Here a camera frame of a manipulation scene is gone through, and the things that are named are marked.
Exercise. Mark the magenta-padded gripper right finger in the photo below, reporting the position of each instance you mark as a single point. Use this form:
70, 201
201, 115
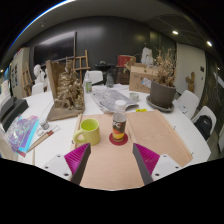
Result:
146, 160

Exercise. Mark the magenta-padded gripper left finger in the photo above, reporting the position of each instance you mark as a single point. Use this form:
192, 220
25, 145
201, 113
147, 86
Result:
75, 158

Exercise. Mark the clear drink bottle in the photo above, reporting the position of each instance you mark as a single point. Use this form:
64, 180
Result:
119, 121

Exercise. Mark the yellow-green mug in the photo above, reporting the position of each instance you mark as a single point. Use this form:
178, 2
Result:
90, 131

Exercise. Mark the flat round red coaster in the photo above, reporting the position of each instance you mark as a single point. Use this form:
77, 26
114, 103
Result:
113, 141

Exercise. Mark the small paint jar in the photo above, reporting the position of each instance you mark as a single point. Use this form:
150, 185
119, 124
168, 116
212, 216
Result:
44, 124

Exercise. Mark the small yellow tag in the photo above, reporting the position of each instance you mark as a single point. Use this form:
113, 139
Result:
141, 110

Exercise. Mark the grey plant saucer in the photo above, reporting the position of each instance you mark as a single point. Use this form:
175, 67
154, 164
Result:
160, 109

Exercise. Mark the colourful iridescent sheet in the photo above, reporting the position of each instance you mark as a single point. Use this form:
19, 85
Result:
21, 135

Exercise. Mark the small white cup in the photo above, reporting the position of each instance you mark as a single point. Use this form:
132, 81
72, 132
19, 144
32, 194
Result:
134, 96

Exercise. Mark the black backpack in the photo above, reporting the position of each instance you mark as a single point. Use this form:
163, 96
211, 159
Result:
203, 124

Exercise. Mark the dried plant in grey pot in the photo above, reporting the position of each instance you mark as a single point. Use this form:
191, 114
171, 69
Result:
162, 93

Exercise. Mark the newspaper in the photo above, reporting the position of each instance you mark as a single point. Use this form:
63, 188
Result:
111, 100

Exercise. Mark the black flat case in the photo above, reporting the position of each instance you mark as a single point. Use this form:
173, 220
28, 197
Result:
8, 105
15, 114

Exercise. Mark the white spray bottle, green label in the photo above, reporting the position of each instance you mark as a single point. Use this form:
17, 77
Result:
88, 83

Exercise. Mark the cardboard box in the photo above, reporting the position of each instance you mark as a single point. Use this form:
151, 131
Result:
140, 80

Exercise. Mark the glass pitcher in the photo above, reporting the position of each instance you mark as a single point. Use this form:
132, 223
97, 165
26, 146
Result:
110, 80

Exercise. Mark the wooden figure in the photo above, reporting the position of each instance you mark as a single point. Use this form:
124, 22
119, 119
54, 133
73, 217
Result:
190, 81

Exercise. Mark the wooden easel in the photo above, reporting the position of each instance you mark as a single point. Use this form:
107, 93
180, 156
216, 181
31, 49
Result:
26, 78
81, 68

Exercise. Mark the red box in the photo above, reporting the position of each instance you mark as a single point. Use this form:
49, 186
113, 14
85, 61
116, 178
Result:
125, 60

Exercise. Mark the white plastic bag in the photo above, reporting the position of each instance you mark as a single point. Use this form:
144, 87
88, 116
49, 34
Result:
146, 56

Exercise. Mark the beige shelf cabinet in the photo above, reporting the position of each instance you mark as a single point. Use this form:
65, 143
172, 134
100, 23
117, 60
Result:
16, 71

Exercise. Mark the ceiling spotlight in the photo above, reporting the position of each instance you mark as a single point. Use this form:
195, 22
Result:
175, 32
209, 43

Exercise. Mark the ceiling strip light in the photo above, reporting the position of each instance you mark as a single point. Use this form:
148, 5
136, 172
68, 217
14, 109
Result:
53, 8

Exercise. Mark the black wall screen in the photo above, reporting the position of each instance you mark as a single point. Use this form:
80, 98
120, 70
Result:
55, 48

